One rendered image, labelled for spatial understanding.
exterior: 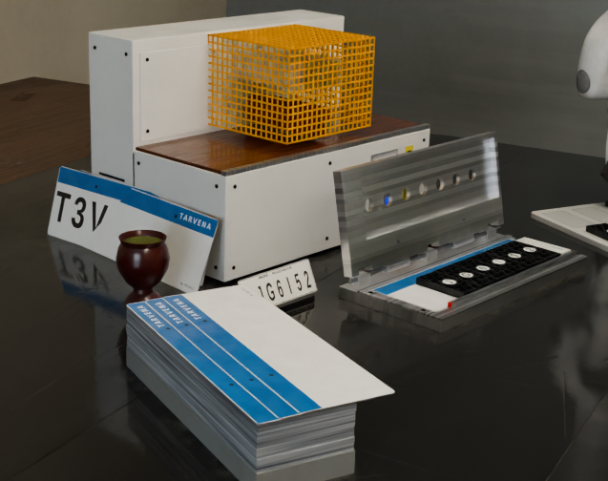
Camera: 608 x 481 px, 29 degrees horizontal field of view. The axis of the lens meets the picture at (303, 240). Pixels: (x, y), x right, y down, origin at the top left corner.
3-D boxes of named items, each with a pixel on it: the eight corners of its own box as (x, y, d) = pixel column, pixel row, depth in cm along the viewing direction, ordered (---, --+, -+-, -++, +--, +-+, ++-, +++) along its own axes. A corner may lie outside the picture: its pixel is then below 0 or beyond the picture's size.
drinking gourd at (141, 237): (149, 316, 185) (148, 248, 182) (105, 304, 189) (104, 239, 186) (180, 300, 193) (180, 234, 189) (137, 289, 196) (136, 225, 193)
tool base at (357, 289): (440, 333, 183) (442, 310, 182) (338, 297, 196) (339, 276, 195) (586, 268, 214) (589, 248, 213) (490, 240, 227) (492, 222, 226)
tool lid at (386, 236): (341, 171, 190) (332, 171, 191) (353, 286, 193) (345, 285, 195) (496, 131, 221) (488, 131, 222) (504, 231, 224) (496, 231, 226)
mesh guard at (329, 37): (286, 144, 206) (289, 49, 201) (206, 124, 219) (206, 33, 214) (370, 126, 222) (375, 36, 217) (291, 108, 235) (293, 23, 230)
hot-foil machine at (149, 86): (223, 288, 198) (227, 59, 187) (73, 232, 224) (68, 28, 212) (482, 203, 252) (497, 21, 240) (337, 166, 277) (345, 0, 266)
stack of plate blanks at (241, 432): (354, 473, 141) (358, 402, 138) (256, 498, 135) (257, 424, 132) (210, 349, 174) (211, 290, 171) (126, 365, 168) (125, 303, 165)
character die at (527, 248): (545, 265, 208) (545, 259, 208) (498, 252, 214) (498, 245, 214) (559, 260, 212) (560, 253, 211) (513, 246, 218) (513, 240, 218)
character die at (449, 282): (464, 300, 191) (465, 293, 190) (415, 284, 197) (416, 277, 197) (482, 293, 194) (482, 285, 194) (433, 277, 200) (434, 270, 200)
